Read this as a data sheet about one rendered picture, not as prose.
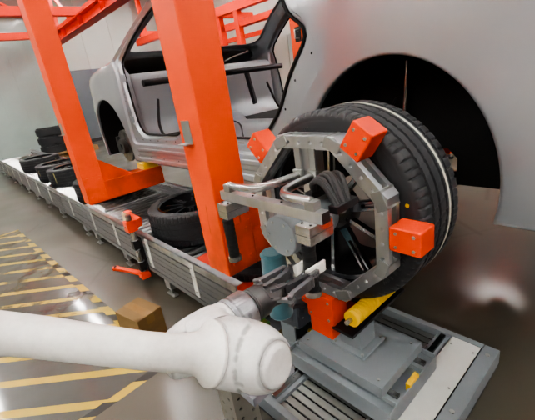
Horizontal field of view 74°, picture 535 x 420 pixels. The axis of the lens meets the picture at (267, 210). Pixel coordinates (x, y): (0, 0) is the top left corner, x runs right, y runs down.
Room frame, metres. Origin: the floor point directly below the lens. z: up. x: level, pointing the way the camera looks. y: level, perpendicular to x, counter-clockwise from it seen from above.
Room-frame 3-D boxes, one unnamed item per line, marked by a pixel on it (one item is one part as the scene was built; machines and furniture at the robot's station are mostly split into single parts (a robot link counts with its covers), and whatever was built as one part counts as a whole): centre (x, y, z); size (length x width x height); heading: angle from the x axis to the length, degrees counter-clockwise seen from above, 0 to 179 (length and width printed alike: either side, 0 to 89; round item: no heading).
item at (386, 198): (1.08, -0.16, 0.85); 0.54 x 0.07 x 0.54; 40
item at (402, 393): (1.19, -0.29, 0.13); 0.50 x 0.36 x 0.10; 40
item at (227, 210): (1.08, 0.11, 0.93); 0.09 x 0.05 x 0.05; 130
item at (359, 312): (1.05, -0.31, 0.51); 0.29 x 0.06 x 0.06; 130
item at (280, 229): (1.04, -0.10, 0.85); 0.21 x 0.14 x 0.14; 130
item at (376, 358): (1.19, -0.29, 0.32); 0.40 x 0.30 x 0.28; 40
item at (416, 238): (0.84, -0.37, 0.85); 0.09 x 0.08 x 0.07; 40
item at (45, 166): (5.81, 3.21, 0.39); 0.66 x 0.66 x 0.24
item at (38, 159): (6.89, 4.12, 0.39); 0.66 x 0.66 x 0.24
